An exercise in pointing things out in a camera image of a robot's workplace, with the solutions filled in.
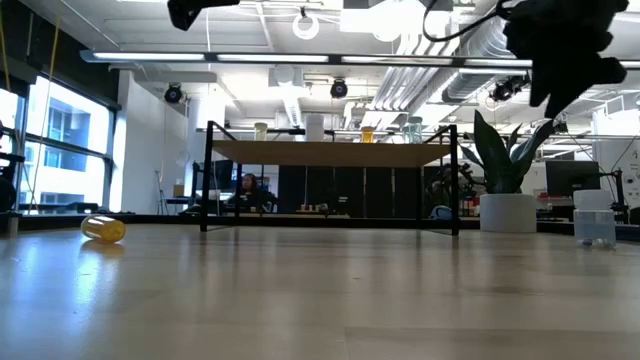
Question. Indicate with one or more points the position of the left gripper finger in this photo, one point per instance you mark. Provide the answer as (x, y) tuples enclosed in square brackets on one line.
[(182, 12)]

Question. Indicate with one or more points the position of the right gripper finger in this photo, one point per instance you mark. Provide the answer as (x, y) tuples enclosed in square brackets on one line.
[(542, 82), (590, 75)]

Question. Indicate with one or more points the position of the green pill vial white cap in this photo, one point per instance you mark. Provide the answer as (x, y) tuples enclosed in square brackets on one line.
[(414, 132)]

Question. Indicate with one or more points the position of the pale yellow vial white cap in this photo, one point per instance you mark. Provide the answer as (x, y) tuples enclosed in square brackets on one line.
[(260, 132)]

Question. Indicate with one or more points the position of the clear bottle with white cap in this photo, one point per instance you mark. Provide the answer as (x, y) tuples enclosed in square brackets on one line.
[(594, 225)]

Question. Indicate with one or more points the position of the white plastic screw-cap bottle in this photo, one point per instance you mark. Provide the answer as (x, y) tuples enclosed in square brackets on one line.
[(315, 130)]

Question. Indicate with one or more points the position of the amber pill vial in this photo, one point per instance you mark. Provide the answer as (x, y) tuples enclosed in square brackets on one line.
[(367, 136), (107, 230)]

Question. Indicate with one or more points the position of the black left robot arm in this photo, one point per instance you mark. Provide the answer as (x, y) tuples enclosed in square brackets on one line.
[(10, 158)]

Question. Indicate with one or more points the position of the black ceiling track spotlight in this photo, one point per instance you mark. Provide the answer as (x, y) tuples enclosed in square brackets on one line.
[(560, 126), (510, 87)]

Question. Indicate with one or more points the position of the black linear ceiling light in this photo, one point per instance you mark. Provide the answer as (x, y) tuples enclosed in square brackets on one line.
[(212, 57)]

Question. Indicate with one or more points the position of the black round ceiling spotlight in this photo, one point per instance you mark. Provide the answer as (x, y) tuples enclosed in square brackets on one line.
[(339, 88), (173, 93)]

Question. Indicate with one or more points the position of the black computer monitor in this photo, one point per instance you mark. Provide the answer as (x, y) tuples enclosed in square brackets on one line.
[(572, 177), (222, 175)]

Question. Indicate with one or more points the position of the snake plant in white pot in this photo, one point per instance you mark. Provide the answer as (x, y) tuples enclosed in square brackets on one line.
[(507, 212)]

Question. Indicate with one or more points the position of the large glass window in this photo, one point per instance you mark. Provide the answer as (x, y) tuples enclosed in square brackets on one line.
[(75, 125)]

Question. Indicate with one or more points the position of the blue and white bag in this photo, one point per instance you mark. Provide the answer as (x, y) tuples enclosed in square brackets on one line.
[(441, 213)]

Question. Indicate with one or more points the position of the small cardboard box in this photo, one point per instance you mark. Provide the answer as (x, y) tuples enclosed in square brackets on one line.
[(178, 191)]

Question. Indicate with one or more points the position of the person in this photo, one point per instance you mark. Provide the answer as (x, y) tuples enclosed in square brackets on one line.
[(249, 192)]

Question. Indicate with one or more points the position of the silver ventilation duct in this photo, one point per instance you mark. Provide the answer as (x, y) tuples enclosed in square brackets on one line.
[(470, 75)]

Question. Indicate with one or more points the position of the wood shelf black metal frame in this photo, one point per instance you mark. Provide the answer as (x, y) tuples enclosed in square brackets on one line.
[(325, 154)]

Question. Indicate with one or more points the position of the black aluminium table frame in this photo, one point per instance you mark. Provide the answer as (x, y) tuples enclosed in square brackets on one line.
[(300, 220)]

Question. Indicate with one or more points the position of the small grey post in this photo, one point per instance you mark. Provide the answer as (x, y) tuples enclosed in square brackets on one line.
[(13, 225)]

